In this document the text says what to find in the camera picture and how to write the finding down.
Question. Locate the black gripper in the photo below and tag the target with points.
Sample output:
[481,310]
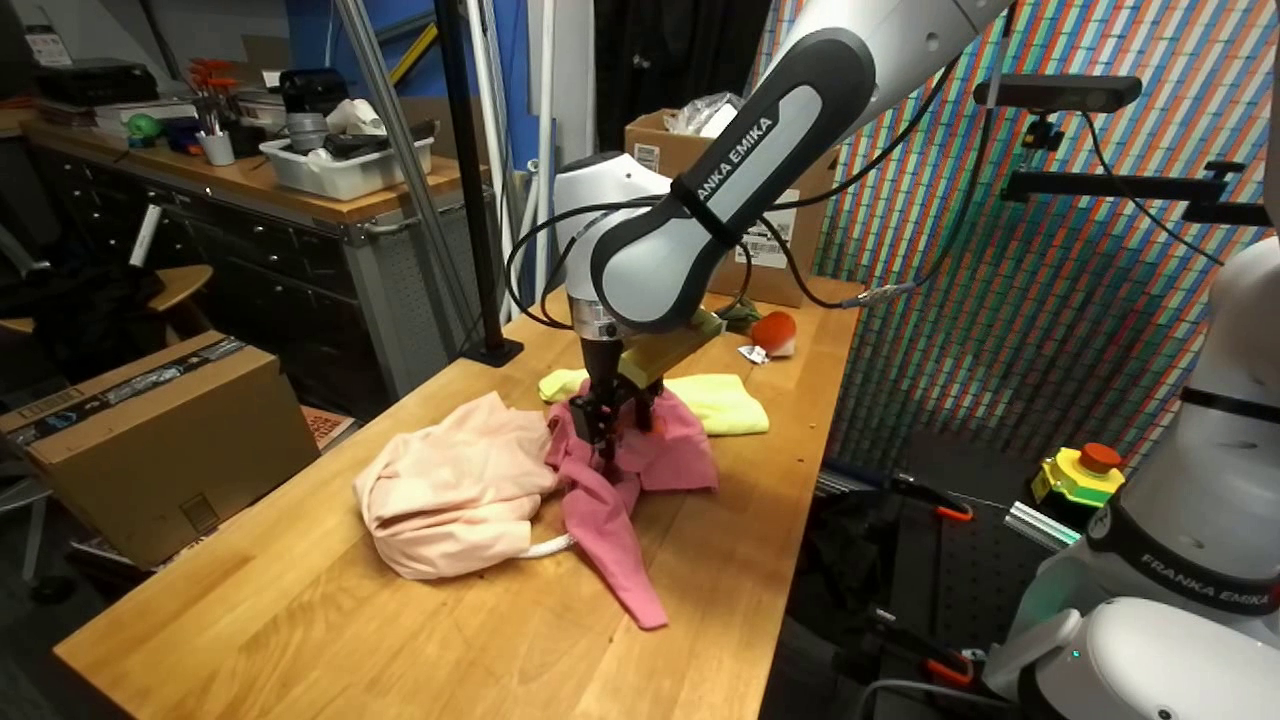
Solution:
[600,364]

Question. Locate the pink cloth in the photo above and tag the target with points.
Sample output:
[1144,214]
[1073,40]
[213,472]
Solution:
[626,521]

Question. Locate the yellow cloth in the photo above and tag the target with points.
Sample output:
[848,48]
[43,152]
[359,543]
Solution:
[727,401]

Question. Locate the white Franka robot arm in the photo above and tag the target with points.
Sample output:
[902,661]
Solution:
[744,144]

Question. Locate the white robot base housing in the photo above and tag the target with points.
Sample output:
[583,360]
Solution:
[1160,661]

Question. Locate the open cardboard box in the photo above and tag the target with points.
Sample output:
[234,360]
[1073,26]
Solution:
[661,143]

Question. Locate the black vertical stand pole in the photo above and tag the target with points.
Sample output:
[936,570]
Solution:
[467,174]

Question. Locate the black orange clamp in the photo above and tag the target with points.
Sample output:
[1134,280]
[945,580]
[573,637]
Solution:
[955,669]
[950,511]

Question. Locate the silver tripod leg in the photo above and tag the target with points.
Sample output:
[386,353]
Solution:
[394,160]

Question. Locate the white plastic bin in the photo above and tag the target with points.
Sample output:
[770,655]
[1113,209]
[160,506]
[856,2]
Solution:
[332,165]

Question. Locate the wooden workbench with dark drawers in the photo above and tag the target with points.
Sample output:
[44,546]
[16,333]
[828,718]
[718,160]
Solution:
[266,266]

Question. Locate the yellow red emergency stop button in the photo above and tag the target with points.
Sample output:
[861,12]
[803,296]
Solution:
[1081,472]

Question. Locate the cardboard box with black tape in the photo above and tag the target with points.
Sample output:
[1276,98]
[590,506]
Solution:
[160,443]

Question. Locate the wooden stool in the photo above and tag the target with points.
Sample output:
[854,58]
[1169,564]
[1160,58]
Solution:
[181,280]

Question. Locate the white cup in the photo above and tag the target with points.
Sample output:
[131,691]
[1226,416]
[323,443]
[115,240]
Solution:
[217,144]

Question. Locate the black bar camera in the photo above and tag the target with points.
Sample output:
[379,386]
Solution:
[1055,92]

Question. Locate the black mount bar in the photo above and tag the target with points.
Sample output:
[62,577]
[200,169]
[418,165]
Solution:
[1134,184]

